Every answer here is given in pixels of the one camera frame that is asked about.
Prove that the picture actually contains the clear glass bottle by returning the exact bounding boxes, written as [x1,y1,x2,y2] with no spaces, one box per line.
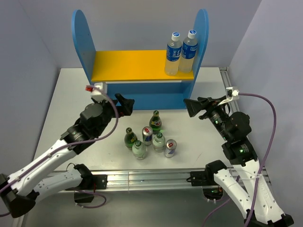
[132,140,146,159]
[152,132,165,153]

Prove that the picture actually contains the left clear glass bottle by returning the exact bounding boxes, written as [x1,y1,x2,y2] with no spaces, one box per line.
[132,140,146,159]

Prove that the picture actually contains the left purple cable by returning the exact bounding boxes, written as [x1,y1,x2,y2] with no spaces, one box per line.
[0,87,120,218]

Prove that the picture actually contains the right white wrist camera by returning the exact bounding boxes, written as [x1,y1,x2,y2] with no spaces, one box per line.
[218,87,240,105]

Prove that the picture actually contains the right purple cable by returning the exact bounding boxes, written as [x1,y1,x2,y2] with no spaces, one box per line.
[201,93,277,227]

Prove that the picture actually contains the right clear glass bottle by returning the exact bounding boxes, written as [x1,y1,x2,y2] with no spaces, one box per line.
[152,132,165,153]

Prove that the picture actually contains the blue and yellow wooden shelf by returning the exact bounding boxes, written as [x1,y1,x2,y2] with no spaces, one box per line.
[71,9,209,110]

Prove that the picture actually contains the clear water bottle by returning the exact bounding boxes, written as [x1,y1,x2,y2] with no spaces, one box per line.
[164,32,182,76]
[178,30,198,73]

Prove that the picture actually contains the aluminium front rail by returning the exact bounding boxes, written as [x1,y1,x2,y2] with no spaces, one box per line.
[14,167,272,227]

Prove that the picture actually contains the left clear water bottle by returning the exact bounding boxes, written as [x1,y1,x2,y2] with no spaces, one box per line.
[164,32,182,76]

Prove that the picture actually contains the right clear water bottle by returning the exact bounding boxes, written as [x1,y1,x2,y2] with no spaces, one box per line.
[178,30,198,73]

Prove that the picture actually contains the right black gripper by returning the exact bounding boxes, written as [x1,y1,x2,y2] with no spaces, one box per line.
[183,95,231,140]

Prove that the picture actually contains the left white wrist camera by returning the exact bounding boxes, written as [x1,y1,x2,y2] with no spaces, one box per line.
[85,82,108,102]

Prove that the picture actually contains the purple cable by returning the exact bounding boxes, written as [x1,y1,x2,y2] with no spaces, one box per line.
[201,93,277,227]
[0,87,120,218]

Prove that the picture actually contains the aluminium side rail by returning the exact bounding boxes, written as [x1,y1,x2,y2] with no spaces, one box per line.
[219,67,239,113]

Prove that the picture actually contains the left Red Bull can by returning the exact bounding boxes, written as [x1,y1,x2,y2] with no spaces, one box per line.
[142,126,153,146]

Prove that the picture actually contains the right Red Bull can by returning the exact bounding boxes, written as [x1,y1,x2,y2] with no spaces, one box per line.
[164,139,177,158]

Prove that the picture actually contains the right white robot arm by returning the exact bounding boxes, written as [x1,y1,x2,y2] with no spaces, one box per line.
[184,97,294,227]

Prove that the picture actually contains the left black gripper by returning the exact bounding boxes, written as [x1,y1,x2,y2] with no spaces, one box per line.
[92,93,134,136]

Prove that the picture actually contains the red bull can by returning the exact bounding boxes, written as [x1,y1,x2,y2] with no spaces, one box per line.
[142,126,153,146]
[164,139,177,158]

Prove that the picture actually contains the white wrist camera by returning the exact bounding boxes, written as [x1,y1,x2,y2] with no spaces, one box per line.
[85,82,108,102]
[218,87,240,105]

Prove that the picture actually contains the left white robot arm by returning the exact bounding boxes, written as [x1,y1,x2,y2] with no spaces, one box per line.
[0,94,135,218]

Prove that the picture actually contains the green Perrier bottle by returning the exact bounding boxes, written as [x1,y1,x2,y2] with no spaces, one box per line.
[149,110,162,134]
[124,127,138,150]

